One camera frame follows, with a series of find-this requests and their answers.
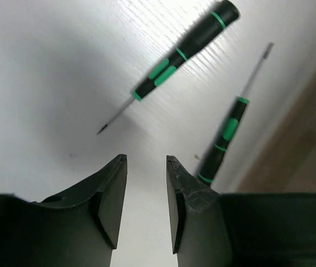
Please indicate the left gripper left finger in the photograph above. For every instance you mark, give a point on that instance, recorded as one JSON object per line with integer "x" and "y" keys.
{"x": 78, "y": 226}

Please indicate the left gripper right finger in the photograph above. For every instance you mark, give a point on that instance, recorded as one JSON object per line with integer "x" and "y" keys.
{"x": 239, "y": 229}

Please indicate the small green-black precision screwdriver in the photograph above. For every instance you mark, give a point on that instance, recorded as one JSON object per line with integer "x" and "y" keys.
{"x": 216, "y": 152}

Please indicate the beige tool box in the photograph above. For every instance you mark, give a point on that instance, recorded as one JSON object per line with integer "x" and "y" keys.
{"x": 288, "y": 163}

